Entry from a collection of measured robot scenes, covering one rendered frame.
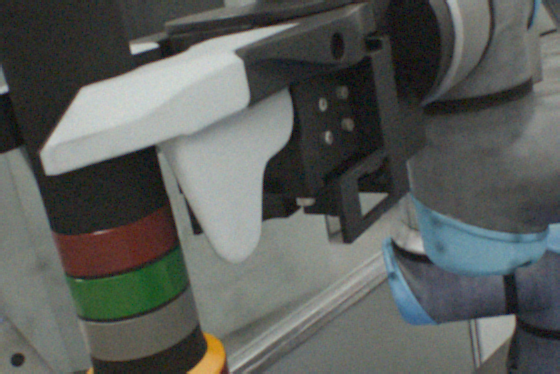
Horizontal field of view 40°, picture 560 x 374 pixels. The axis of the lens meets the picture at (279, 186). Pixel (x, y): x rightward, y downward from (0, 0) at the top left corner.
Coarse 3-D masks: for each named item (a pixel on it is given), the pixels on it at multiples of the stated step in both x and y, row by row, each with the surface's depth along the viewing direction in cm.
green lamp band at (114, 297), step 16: (176, 256) 21; (144, 272) 20; (160, 272) 20; (176, 272) 21; (80, 288) 20; (96, 288) 20; (112, 288) 20; (128, 288) 20; (144, 288) 20; (160, 288) 20; (176, 288) 21; (80, 304) 21; (96, 304) 20; (112, 304) 20; (128, 304) 20; (144, 304) 20
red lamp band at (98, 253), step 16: (128, 224) 20; (144, 224) 20; (160, 224) 20; (64, 240) 20; (80, 240) 20; (96, 240) 20; (112, 240) 20; (128, 240) 20; (144, 240) 20; (160, 240) 20; (176, 240) 21; (64, 256) 20; (80, 256) 20; (96, 256) 20; (112, 256) 20; (128, 256) 20; (144, 256) 20; (80, 272) 20; (96, 272) 20; (112, 272) 20
